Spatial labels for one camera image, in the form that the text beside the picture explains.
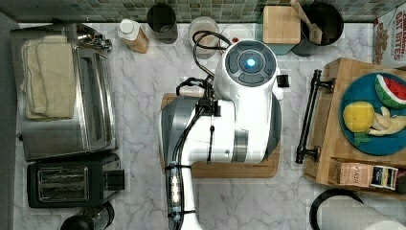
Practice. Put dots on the blue plate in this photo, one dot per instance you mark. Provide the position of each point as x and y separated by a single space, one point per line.
363 90

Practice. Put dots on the paper towel roll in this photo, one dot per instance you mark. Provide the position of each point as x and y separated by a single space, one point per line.
345 213

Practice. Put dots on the cereal box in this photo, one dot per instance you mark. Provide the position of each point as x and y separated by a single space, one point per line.
389 39

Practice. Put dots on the black pot lid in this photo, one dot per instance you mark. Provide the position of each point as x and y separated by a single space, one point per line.
91 218

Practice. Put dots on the wooden drawer box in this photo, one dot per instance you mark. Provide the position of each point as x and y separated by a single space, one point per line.
327 132

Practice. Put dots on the dark grey cup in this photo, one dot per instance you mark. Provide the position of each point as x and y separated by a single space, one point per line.
161 19

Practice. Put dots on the white-capped bottle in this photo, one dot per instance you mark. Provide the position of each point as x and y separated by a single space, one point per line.
133 36

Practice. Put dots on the tea bag packets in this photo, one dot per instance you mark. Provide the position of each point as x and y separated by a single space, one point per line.
369 176

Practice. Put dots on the wooden spatula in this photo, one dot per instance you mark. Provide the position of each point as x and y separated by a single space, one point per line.
315 33

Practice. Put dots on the banana toy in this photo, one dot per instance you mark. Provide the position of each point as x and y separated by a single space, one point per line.
386 124

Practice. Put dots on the black drawer handle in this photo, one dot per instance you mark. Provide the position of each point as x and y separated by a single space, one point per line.
315 84

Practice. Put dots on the black utensil holder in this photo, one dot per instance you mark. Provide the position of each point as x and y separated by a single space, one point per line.
328 19

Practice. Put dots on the stainless steel toaster oven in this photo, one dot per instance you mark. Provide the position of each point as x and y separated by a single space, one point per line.
93 126

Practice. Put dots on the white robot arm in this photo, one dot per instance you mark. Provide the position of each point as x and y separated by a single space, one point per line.
237 121

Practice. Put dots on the black two-slot toaster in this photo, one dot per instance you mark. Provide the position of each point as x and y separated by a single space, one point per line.
80 181

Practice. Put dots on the teal canister with wooden lid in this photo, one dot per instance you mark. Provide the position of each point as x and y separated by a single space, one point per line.
279 27

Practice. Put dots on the folded beige towel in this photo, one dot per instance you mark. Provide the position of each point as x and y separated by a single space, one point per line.
49 81

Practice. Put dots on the yellow lemon toy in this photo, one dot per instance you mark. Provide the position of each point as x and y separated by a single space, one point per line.
358 116

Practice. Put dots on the watermelon slice toy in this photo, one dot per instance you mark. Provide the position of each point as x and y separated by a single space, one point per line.
390 90

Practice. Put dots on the bamboo cutting board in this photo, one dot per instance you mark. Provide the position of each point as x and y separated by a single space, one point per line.
233 169

